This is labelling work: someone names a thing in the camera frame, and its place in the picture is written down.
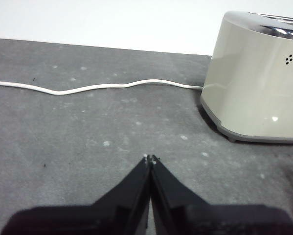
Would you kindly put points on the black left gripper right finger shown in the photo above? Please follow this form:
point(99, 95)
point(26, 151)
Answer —
point(209, 220)

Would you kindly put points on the cream toaster with chrome top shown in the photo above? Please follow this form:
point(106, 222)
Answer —
point(249, 85)

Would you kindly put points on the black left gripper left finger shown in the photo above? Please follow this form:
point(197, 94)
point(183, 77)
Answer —
point(92, 218)

